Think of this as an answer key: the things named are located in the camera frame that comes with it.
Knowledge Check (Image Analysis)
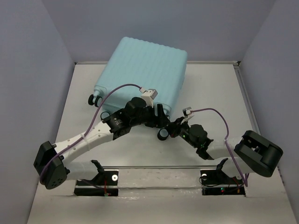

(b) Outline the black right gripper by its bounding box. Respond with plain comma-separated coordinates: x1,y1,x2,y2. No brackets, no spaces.
166,116,198,148

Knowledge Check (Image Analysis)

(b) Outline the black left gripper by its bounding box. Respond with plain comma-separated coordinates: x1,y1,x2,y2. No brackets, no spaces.
130,103,170,129

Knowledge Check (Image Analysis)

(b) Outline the light blue hard-shell suitcase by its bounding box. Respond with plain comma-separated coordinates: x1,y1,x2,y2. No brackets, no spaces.
88,37,187,118

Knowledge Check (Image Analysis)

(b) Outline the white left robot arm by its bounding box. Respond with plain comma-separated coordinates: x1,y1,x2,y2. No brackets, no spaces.
34,97,170,189

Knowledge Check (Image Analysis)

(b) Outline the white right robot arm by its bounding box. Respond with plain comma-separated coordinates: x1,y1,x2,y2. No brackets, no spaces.
165,117,283,183

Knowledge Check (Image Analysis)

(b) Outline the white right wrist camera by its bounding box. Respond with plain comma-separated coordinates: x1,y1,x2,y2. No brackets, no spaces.
181,107,193,124

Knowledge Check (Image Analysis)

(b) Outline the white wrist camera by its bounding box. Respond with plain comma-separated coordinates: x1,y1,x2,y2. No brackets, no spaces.
181,107,193,124
139,87,158,108

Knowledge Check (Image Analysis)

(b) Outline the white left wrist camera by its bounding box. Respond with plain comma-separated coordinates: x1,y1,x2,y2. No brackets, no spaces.
139,87,158,108

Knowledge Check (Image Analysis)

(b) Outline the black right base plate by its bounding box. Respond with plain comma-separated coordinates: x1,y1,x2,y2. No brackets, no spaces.
199,170,246,196

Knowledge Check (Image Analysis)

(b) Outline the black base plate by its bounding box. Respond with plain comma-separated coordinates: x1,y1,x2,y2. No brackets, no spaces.
199,170,246,196
74,169,119,197

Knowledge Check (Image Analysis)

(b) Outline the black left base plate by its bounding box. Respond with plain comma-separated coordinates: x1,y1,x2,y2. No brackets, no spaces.
74,169,119,197

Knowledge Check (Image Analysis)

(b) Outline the aluminium table rail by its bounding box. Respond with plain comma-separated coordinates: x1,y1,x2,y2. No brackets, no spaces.
234,61,260,134

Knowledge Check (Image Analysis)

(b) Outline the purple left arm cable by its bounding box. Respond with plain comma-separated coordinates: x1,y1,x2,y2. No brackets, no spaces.
39,83,145,185

